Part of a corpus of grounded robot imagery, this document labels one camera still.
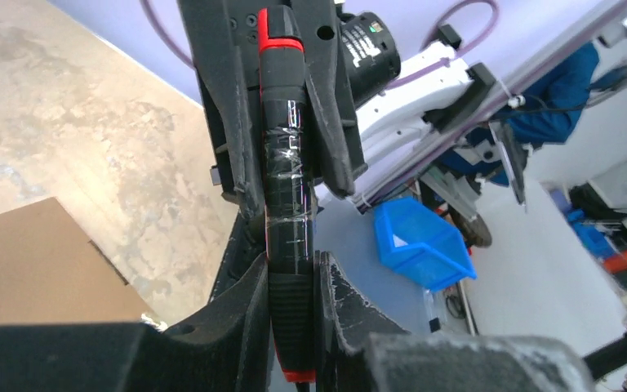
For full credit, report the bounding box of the red black utility knife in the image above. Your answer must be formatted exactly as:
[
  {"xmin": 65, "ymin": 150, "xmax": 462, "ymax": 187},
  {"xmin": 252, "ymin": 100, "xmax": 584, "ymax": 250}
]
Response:
[{"xmin": 256, "ymin": 6, "xmax": 319, "ymax": 385}]

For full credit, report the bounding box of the blue plastic parts bin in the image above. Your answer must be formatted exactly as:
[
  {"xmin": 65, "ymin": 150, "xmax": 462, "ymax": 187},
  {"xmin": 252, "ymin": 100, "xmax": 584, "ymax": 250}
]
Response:
[{"xmin": 373, "ymin": 198, "xmax": 477, "ymax": 292}]

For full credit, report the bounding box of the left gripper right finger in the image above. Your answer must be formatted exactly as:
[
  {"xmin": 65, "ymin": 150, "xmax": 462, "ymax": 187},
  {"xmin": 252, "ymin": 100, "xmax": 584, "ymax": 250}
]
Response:
[{"xmin": 314, "ymin": 252, "xmax": 595, "ymax": 391}]

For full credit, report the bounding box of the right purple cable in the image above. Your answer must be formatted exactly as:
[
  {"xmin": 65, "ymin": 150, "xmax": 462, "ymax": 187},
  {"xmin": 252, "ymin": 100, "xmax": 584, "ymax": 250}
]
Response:
[{"xmin": 139, "ymin": 0, "xmax": 501, "ymax": 93}]

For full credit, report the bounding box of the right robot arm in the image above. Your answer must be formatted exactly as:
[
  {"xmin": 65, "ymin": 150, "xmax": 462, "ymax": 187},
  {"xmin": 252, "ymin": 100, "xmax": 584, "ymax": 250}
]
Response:
[{"xmin": 179, "ymin": 1, "xmax": 496, "ymax": 221}]

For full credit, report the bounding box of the person in blue clothes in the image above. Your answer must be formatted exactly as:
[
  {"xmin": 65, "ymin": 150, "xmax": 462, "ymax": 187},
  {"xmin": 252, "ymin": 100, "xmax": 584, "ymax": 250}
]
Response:
[{"xmin": 435, "ymin": 42, "xmax": 627, "ymax": 186}]

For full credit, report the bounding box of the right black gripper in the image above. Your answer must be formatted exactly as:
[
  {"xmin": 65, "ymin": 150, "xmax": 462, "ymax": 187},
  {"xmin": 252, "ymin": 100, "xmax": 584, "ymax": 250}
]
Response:
[{"xmin": 179, "ymin": 1, "xmax": 367, "ymax": 220}]

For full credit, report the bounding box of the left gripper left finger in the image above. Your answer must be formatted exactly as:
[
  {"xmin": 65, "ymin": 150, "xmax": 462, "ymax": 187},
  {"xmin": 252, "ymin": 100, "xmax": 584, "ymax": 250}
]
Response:
[{"xmin": 0, "ymin": 217, "xmax": 272, "ymax": 391}]

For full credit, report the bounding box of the brown cardboard express box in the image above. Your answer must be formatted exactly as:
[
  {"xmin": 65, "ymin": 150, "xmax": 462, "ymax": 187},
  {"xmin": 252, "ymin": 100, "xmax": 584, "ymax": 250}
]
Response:
[{"xmin": 0, "ymin": 198, "xmax": 151, "ymax": 325}]

